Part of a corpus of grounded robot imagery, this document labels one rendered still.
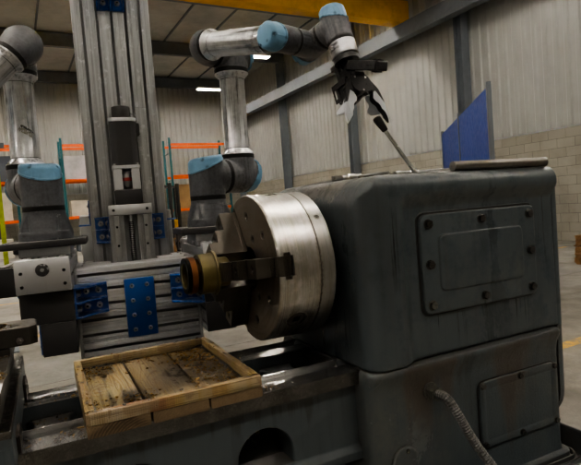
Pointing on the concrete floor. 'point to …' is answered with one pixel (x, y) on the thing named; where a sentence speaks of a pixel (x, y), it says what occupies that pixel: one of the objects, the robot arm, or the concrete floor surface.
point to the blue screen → (470, 132)
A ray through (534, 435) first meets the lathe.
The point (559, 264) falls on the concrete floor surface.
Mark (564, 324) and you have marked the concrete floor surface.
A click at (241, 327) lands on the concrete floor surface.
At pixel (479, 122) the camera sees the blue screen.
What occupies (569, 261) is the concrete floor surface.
